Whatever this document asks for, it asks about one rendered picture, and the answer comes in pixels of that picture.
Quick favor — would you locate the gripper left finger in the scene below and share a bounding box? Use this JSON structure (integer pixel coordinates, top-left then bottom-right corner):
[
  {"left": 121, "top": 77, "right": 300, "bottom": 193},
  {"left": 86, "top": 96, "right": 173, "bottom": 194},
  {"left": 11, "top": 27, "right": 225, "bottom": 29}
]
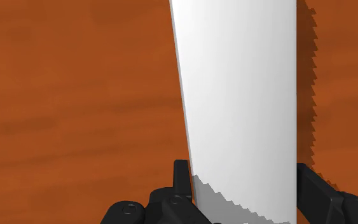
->
[{"left": 99, "top": 159, "right": 212, "bottom": 224}]

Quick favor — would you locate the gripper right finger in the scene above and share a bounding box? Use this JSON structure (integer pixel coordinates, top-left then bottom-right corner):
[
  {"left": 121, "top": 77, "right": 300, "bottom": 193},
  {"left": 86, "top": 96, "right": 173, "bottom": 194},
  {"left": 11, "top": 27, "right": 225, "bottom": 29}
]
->
[{"left": 296, "top": 162, "right": 358, "bottom": 224}]

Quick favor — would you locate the tall white smooth object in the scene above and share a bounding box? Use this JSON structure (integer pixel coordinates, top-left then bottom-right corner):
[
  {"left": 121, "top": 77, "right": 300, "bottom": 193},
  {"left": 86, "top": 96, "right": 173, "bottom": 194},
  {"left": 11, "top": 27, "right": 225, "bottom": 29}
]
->
[{"left": 169, "top": 0, "right": 298, "bottom": 224}]

